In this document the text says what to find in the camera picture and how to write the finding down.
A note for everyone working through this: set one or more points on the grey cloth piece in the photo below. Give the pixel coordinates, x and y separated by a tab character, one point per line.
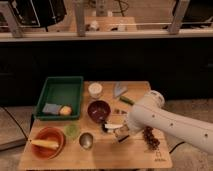
119	89

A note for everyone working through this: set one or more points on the metal frame rail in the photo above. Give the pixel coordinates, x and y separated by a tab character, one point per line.
48	20

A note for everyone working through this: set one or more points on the orange plastic bowl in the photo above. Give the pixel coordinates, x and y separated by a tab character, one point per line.
52	134

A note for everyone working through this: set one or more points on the yellow corn cob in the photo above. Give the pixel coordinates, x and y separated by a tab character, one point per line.
45	143

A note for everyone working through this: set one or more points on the blue grey sponge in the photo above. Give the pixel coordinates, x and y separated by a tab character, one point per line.
51	109

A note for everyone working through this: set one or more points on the grey floor mat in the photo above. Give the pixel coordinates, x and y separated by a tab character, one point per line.
12	134

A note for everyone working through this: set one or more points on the green plastic tray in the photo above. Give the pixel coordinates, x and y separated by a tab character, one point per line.
63	91

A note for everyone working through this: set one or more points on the small metal cup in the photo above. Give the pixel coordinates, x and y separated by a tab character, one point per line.
86	140

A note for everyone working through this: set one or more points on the yellow orange fruit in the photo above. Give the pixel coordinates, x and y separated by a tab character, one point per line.
65	111

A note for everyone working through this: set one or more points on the dark red bowl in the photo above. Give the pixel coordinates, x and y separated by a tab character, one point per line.
98	111

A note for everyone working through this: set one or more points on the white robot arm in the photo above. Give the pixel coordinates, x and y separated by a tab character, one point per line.
148	111

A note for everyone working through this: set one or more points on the white paper cup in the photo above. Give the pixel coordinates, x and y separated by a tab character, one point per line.
95	90

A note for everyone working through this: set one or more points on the bunch of dark grapes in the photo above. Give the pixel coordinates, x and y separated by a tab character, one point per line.
150	139

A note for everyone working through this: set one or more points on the metal fork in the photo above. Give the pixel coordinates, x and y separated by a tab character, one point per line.
119	111

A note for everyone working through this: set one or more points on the green chili pepper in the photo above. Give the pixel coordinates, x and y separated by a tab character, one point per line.
126	100

